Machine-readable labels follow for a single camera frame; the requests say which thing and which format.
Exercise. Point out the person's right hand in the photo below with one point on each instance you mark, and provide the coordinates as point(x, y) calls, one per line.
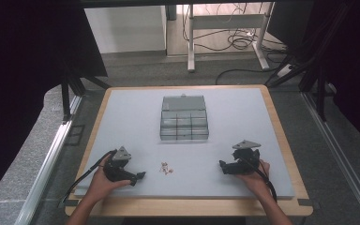
point(259, 182)

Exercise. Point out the black curtain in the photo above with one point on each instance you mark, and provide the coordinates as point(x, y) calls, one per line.
point(353, 62)
point(22, 78)

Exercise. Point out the black metal stand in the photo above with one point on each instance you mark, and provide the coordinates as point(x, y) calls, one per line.
point(72, 84)
point(315, 68)

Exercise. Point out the white power strip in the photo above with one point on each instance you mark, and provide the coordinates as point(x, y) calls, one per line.
point(284, 70)

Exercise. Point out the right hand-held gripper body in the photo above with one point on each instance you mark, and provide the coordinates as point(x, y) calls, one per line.
point(245, 159)

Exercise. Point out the white metal desk frame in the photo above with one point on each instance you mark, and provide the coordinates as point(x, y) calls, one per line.
point(228, 22)

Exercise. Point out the aluminium rail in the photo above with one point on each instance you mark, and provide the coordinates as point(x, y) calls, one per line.
point(340, 156)
point(43, 175)

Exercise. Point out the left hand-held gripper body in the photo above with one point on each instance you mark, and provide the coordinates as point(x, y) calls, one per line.
point(115, 170)

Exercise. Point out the wooden table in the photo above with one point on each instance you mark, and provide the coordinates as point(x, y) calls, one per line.
point(184, 206)

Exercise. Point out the white cabinet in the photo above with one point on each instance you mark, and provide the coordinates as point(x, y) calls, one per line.
point(125, 28)

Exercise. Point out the person's left hand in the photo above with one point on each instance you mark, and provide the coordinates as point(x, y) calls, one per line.
point(101, 186)

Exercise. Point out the clear plastic compartment box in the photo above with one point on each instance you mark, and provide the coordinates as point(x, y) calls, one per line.
point(183, 122)

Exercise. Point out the pile of small copper parts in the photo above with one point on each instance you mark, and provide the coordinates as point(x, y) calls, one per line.
point(165, 168)

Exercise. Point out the light grey table mat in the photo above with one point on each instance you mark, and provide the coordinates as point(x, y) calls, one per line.
point(143, 125)

